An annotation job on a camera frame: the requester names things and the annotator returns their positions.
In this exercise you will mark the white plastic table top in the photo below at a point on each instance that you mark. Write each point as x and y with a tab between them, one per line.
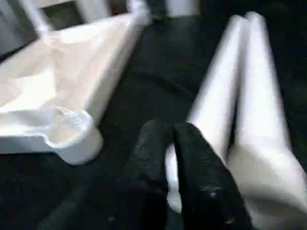
62	81

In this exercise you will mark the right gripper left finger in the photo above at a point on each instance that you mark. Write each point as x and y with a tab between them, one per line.
146	182

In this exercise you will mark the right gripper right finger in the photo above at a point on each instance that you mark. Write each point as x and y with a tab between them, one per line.
206	187

